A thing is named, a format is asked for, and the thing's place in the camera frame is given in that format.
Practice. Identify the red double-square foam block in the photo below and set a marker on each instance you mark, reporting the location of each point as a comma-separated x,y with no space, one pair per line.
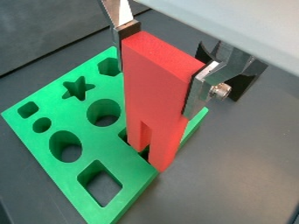
158,72

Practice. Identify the green foam shape-sorter block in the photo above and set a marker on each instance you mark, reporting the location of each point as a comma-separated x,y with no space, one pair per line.
71,124

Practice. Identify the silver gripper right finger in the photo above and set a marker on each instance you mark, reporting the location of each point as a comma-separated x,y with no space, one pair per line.
202,91

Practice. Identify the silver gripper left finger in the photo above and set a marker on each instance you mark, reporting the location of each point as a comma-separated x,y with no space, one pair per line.
123,24

